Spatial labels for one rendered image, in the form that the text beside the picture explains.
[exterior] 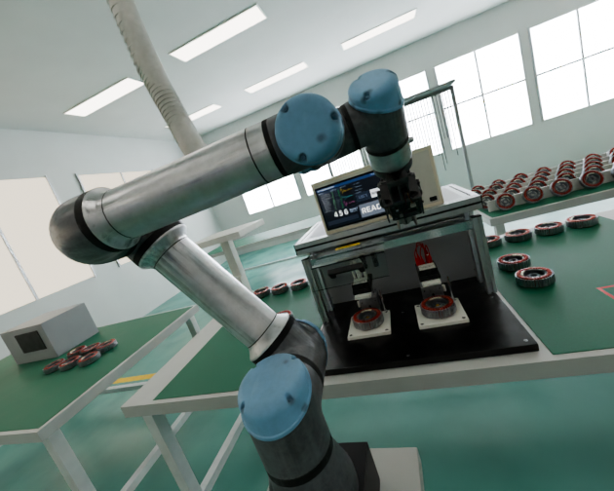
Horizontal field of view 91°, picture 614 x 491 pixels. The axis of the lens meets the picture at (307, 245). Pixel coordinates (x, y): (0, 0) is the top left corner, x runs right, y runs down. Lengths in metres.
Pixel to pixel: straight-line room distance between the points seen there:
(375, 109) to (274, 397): 0.44
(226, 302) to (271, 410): 0.21
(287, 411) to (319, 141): 0.36
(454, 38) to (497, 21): 0.76
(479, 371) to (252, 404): 0.63
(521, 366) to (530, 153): 7.17
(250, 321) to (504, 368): 0.66
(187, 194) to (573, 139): 8.07
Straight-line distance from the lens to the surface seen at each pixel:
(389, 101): 0.48
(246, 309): 0.59
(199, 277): 0.59
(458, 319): 1.09
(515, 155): 7.87
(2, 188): 5.63
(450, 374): 0.95
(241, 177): 0.39
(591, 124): 8.38
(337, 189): 1.14
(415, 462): 0.77
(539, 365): 0.97
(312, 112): 0.35
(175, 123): 2.26
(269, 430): 0.50
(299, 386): 0.49
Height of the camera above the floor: 1.33
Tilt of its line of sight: 11 degrees down
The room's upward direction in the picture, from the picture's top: 19 degrees counter-clockwise
